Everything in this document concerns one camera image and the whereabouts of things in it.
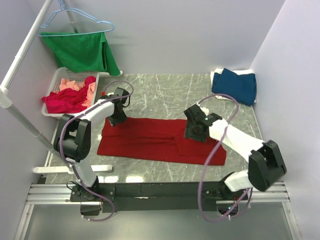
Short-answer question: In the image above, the dark red t shirt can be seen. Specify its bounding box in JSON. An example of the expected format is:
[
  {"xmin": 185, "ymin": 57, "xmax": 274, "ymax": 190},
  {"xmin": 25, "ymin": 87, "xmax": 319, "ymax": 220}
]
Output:
[{"xmin": 97, "ymin": 117, "xmax": 218, "ymax": 165}]

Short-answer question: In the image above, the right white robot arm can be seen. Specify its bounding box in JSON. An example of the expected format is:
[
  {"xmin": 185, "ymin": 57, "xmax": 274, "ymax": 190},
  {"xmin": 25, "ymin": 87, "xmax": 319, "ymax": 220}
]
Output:
[{"xmin": 184, "ymin": 104, "xmax": 287, "ymax": 200}]

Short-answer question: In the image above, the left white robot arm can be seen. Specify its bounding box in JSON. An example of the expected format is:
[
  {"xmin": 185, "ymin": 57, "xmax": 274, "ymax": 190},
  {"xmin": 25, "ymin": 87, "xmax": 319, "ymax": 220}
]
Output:
[{"xmin": 53, "ymin": 87, "xmax": 132, "ymax": 201}]

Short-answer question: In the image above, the magenta t shirt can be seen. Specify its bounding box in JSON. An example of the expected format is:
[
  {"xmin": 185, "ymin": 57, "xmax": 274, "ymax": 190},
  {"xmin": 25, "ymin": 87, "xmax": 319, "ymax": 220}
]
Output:
[{"xmin": 42, "ymin": 76, "xmax": 96, "ymax": 114}]

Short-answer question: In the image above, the folded blue t shirt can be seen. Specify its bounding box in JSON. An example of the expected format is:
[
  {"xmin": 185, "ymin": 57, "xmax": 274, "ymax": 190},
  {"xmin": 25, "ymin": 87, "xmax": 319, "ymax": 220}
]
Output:
[{"xmin": 211, "ymin": 67, "xmax": 258, "ymax": 107}]

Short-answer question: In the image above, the peach pink garment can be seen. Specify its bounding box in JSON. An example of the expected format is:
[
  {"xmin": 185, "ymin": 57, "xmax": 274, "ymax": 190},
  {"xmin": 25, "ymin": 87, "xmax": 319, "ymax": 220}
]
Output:
[{"xmin": 59, "ymin": 76, "xmax": 96, "ymax": 110}]

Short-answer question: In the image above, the folded white t shirt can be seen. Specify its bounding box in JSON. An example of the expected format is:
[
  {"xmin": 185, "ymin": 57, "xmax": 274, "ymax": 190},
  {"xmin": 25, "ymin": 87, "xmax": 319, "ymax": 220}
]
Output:
[{"xmin": 209, "ymin": 67, "xmax": 258, "ymax": 104}]

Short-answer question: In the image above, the white laundry basket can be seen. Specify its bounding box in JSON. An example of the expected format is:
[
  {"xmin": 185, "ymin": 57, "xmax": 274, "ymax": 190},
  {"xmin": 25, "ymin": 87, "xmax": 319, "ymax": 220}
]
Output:
[{"xmin": 41, "ymin": 67, "xmax": 100, "ymax": 118}]

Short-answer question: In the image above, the green t shirt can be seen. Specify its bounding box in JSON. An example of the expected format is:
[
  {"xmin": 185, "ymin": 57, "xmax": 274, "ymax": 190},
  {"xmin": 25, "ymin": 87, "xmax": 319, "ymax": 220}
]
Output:
[{"xmin": 41, "ymin": 32, "xmax": 121, "ymax": 76}]

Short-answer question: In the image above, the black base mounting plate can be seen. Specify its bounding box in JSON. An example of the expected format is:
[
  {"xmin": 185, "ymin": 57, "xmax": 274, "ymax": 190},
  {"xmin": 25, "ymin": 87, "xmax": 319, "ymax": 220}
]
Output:
[{"xmin": 69, "ymin": 180, "xmax": 249, "ymax": 216}]

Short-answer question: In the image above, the aluminium rail frame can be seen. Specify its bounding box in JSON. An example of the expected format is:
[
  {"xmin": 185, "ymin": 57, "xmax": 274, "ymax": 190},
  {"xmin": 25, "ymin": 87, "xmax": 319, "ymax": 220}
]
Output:
[{"xmin": 15, "ymin": 181, "xmax": 303, "ymax": 240}]

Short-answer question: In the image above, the light blue wire hanger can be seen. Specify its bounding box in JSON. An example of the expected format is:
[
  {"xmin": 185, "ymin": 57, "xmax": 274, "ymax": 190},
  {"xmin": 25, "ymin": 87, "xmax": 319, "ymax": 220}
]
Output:
[{"xmin": 39, "ymin": 0, "xmax": 115, "ymax": 36}]

